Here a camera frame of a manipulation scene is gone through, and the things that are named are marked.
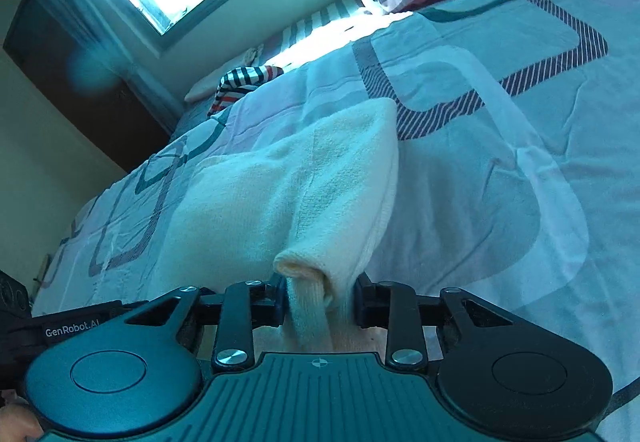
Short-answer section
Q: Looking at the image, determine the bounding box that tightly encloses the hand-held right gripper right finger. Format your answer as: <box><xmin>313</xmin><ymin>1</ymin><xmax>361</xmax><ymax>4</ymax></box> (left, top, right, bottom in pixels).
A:
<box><xmin>353</xmin><ymin>272</ymin><xmax>516</xmax><ymax>370</ymax></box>

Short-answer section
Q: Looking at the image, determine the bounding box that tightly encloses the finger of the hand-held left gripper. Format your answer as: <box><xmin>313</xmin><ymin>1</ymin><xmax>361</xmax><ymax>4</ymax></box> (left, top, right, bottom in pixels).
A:
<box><xmin>106</xmin><ymin>299</ymin><xmax>151</xmax><ymax>325</ymax></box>

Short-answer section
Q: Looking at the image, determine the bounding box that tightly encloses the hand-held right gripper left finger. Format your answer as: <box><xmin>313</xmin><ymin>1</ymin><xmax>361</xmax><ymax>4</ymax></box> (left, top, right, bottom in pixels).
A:
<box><xmin>122</xmin><ymin>273</ymin><xmax>290</xmax><ymax>373</ymax></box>

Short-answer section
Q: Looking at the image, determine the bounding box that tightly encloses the cream knit sweater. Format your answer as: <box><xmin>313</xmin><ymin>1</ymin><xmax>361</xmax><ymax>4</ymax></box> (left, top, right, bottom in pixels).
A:
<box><xmin>160</xmin><ymin>99</ymin><xmax>401</xmax><ymax>353</ymax></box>

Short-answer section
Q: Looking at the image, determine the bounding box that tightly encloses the person's left hand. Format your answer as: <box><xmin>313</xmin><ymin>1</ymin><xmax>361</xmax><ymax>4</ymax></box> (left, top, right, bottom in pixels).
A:
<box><xmin>0</xmin><ymin>392</ymin><xmax>45</xmax><ymax>442</ymax></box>

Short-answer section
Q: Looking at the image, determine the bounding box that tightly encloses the patterned bed quilt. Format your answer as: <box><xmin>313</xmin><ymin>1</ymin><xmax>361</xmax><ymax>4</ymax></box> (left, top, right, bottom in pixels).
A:
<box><xmin>30</xmin><ymin>0</ymin><xmax>640</xmax><ymax>442</ymax></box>

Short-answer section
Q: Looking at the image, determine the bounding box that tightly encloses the dark wooden wardrobe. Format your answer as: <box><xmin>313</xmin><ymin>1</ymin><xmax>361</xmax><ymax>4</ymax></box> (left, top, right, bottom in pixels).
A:
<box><xmin>2</xmin><ymin>0</ymin><xmax>171</xmax><ymax>173</ymax></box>

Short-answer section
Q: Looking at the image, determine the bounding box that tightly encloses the black white red striped garment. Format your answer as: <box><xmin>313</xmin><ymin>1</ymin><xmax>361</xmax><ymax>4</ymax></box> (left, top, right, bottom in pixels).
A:
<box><xmin>207</xmin><ymin>64</ymin><xmax>285</xmax><ymax>115</ymax></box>

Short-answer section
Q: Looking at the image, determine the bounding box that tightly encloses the grey hanging curtain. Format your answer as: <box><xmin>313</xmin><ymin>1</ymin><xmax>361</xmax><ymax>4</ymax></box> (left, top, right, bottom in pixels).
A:
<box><xmin>10</xmin><ymin>0</ymin><xmax>186</xmax><ymax>133</ymax></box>

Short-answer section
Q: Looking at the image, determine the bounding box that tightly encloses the striped bedsheet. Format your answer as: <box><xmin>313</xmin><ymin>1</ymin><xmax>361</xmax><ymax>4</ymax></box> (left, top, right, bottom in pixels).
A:
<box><xmin>260</xmin><ymin>0</ymin><xmax>371</xmax><ymax>68</ymax></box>

